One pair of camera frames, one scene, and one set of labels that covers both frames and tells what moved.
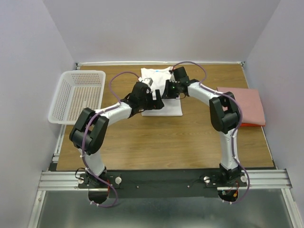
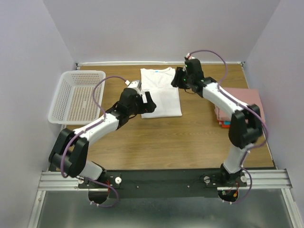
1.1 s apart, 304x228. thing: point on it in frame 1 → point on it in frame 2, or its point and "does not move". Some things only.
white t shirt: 160,76 does not move
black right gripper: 168,90 → 179,77
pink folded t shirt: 249,98 does not move
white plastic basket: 76,90 does not move
